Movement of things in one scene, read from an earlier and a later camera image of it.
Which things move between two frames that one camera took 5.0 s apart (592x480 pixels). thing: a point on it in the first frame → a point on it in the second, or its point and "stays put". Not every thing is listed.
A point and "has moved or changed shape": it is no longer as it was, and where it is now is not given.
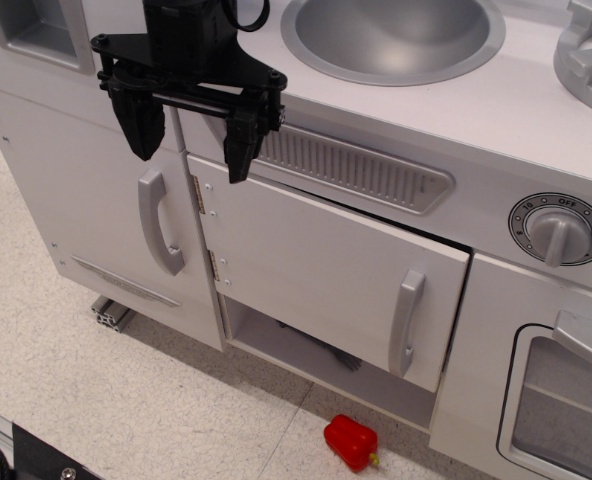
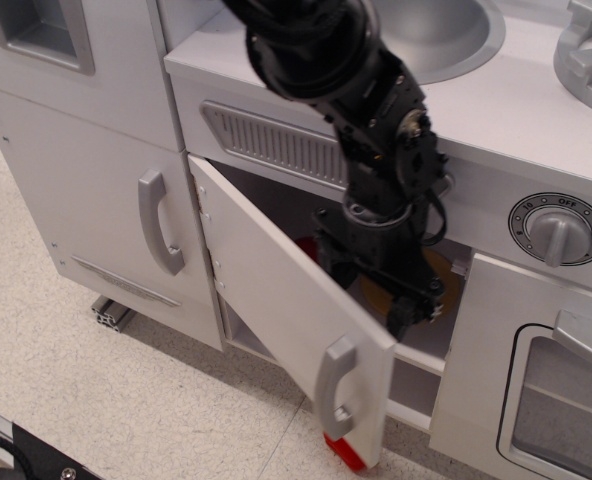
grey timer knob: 560,237 stays put
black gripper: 191,54 → 380,251
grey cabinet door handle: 401,353 → 339,356
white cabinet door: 329,271 has moved or changed shape
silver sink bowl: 392,43 stays put
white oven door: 515,402 stays put
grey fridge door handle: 151,189 stays put
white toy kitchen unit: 430,231 stays put
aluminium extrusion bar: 111,313 stays put
